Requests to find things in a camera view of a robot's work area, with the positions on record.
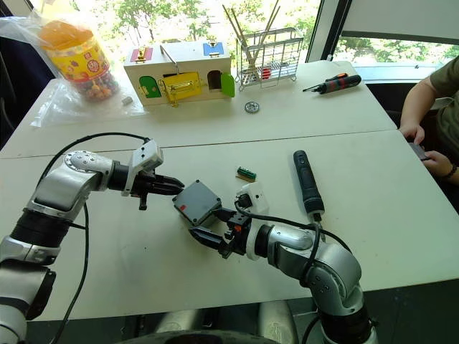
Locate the person right hand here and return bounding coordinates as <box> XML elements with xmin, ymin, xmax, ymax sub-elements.
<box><xmin>399</xmin><ymin>123</ymin><xmax>426</xmax><ymax>146</ymax></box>

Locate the clear plastic bag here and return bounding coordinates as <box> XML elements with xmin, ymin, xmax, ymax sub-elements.
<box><xmin>0</xmin><ymin>9</ymin><xmax>148</xmax><ymax>128</ymax></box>

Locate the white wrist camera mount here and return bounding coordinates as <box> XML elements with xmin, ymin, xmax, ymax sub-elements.
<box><xmin>120</xmin><ymin>139</ymin><xmax>165</xmax><ymax>197</ymax></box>
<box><xmin>235</xmin><ymin>181</ymin><xmax>270</xmax><ymax>261</ymax></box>

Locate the grey plastic box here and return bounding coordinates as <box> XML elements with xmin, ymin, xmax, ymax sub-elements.
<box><xmin>171</xmin><ymin>180</ymin><xmax>222</xmax><ymax>227</ymax></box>

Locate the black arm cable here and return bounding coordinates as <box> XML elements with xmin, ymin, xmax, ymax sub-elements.
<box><xmin>235</xmin><ymin>199</ymin><xmax>354</xmax><ymax>344</ymax></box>
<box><xmin>37</xmin><ymin>131</ymin><xmax>151</xmax><ymax>344</ymax></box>

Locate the metal wire rack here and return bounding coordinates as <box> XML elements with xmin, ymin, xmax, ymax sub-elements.
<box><xmin>235</xmin><ymin>27</ymin><xmax>305</xmax><ymax>92</ymax></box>

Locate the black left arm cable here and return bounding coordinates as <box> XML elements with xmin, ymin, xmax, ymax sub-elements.
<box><xmin>37</xmin><ymin>131</ymin><xmax>151</xmax><ymax>344</ymax></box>

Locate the person olive shirt torso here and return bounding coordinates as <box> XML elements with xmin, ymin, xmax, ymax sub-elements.
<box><xmin>428</xmin><ymin>57</ymin><xmax>459</xmax><ymax>153</ymax></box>

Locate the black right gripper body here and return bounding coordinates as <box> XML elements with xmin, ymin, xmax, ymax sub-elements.
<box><xmin>218</xmin><ymin>209</ymin><xmax>252</xmax><ymax>259</ymax></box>

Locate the person left hand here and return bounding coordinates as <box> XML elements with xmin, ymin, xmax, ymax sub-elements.
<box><xmin>422</xmin><ymin>150</ymin><xmax>453</xmax><ymax>176</ymax></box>

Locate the wooden latch house box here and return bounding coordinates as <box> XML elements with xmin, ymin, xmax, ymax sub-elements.
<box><xmin>123</xmin><ymin>39</ymin><xmax>237</xmax><ymax>108</ymax></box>

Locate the red black screwdriver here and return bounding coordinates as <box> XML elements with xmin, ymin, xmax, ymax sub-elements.
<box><xmin>303</xmin><ymin>74</ymin><xmax>362</xmax><ymax>96</ymax></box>

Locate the small green circuit part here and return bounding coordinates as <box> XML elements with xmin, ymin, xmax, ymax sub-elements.
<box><xmin>235</xmin><ymin>166</ymin><xmax>257</xmax><ymax>181</ymax></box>

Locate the dark phone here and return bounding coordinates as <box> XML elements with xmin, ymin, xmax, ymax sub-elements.
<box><xmin>408</xmin><ymin>141</ymin><xmax>432</xmax><ymax>163</ymax></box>

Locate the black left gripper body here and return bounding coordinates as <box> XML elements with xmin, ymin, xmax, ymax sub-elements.
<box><xmin>131</xmin><ymin>171</ymin><xmax>162</xmax><ymax>211</ymax></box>

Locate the black electric screwdriver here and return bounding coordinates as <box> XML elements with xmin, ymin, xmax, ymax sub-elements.
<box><xmin>293</xmin><ymin>149</ymin><xmax>326</xmax><ymax>225</ymax></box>

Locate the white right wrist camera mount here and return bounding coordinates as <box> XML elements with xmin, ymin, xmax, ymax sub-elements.
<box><xmin>235</xmin><ymin>181</ymin><xmax>270</xmax><ymax>261</ymax></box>

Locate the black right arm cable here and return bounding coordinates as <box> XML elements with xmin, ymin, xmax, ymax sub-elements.
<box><xmin>235</xmin><ymin>199</ymin><xmax>354</xmax><ymax>344</ymax></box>

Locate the wooden chopstick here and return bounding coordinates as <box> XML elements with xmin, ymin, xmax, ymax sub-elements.
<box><xmin>261</xmin><ymin>5</ymin><xmax>282</xmax><ymax>40</ymax></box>
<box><xmin>222</xmin><ymin>4</ymin><xmax>252</xmax><ymax>69</ymax></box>
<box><xmin>250</xmin><ymin>0</ymin><xmax>280</xmax><ymax>69</ymax></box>
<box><xmin>230</xmin><ymin>7</ymin><xmax>256</xmax><ymax>71</ymax></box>

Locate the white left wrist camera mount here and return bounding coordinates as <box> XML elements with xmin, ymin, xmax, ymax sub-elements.
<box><xmin>120</xmin><ymin>139</ymin><xmax>165</xmax><ymax>197</ymax></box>

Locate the candy jar with orange lid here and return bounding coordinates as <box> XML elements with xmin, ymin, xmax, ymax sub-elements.
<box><xmin>38</xmin><ymin>20</ymin><xmax>120</xmax><ymax>103</ymax></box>

